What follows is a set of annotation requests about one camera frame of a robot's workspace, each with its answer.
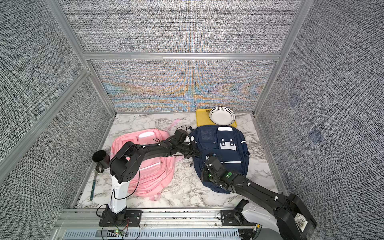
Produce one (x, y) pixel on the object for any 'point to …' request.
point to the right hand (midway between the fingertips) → (201, 170)
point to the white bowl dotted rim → (222, 116)
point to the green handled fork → (93, 185)
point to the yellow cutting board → (202, 118)
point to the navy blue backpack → (228, 142)
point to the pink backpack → (157, 174)
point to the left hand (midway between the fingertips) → (205, 151)
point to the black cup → (103, 159)
